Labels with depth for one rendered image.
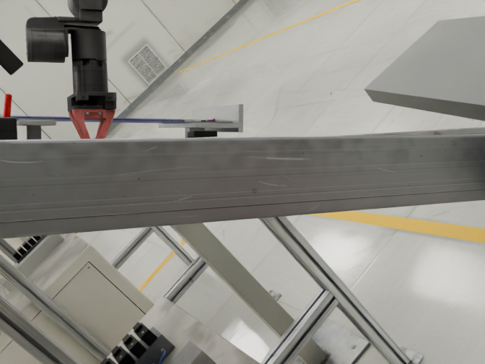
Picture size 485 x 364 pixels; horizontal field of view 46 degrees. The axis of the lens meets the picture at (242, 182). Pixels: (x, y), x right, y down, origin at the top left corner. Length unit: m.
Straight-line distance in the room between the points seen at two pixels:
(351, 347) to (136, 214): 1.34
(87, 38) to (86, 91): 0.09
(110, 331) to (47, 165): 1.60
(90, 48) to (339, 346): 1.11
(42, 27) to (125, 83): 7.83
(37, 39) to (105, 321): 1.17
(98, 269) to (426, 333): 1.00
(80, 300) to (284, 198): 1.51
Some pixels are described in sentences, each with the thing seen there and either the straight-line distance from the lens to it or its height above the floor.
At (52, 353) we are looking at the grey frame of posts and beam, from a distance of 1.15.
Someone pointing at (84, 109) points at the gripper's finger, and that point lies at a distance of 0.97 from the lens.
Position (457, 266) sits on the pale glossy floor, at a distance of 1.70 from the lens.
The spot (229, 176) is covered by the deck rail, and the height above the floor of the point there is 0.92.
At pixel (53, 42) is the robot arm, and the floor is 1.10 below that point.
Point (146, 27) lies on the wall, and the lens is 9.05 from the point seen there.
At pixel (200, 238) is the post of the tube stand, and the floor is 0.54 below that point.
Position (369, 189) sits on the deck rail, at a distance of 0.49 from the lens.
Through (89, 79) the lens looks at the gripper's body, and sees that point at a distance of 0.98.
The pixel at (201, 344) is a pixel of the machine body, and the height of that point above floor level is 0.62.
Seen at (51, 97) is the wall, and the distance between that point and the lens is 8.59.
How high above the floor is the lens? 1.05
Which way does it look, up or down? 19 degrees down
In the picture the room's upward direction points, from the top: 41 degrees counter-clockwise
